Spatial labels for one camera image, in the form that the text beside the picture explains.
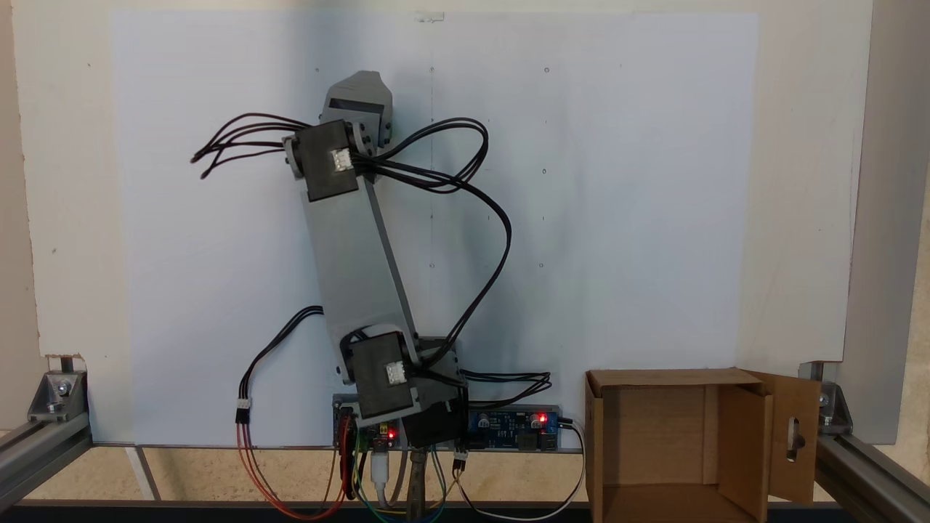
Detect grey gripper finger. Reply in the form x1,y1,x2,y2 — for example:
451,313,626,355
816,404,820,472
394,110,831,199
324,70,394,104

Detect white paper sheet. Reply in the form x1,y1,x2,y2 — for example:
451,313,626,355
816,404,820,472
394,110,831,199
109,10,761,448

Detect blue circuit board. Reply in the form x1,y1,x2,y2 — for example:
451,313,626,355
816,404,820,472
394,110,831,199
467,404,562,453

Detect brown cardboard box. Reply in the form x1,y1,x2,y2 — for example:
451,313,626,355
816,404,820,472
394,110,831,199
585,367,823,523

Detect black looped servo cable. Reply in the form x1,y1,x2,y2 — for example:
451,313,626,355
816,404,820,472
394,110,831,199
459,370,554,410
367,118,514,368
190,112,315,181

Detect black cable with white connector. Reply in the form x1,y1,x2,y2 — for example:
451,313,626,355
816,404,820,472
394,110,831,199
235,304,325,426

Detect circuit board with jumper wires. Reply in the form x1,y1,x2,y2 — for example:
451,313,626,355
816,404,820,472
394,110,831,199
332,394,402,453

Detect white USB cable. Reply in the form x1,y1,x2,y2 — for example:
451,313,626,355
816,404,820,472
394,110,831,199
369,449,395,511

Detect orange red wire bundle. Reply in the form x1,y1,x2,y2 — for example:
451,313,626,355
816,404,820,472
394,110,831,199
236,420,351,521

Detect green yellow jumper wires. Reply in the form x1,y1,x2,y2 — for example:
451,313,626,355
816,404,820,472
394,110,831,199
352,443,467,523

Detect metal corner bracket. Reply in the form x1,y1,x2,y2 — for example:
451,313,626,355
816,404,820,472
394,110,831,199
28,369,89,423
820,381,853,437

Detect aluminium frame rail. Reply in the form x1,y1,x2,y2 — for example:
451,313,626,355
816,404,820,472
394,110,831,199
0,413,94,514
814,431,930,523

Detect aluminium frame post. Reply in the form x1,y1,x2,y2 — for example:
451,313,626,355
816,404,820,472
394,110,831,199
841,0,930,445

